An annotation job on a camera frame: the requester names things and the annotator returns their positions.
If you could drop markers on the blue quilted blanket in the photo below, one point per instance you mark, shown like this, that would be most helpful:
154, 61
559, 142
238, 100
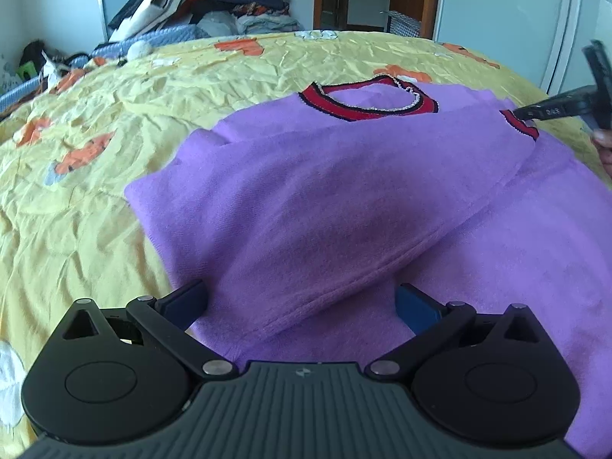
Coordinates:
113, 50

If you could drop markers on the green plastic stool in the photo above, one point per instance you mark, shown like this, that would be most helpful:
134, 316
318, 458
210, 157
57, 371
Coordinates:
27, 71

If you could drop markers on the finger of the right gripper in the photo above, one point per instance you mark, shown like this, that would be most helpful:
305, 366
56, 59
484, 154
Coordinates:
572, 103

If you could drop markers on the pile of assorted clothes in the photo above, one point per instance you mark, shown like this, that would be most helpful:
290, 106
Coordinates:
215, 17

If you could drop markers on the white wardrobe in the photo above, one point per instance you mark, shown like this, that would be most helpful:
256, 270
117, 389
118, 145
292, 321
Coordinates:
541, 40

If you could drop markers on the white plush toy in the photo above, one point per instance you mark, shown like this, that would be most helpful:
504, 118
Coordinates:
138, 50

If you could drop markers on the yellow carrot print bedspread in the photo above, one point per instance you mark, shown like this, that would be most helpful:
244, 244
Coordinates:
67, 231

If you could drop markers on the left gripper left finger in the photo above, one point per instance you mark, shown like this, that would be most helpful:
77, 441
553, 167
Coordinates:
166, 320

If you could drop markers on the purple sweater red trim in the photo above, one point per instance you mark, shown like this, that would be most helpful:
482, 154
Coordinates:
302, 215

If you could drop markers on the checkered basket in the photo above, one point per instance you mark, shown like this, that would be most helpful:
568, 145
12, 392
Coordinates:
399, 24

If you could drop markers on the person's right hand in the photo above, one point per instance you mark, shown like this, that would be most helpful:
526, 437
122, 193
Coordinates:
602, 141

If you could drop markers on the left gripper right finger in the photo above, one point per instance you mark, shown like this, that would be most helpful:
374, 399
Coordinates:
436, 327

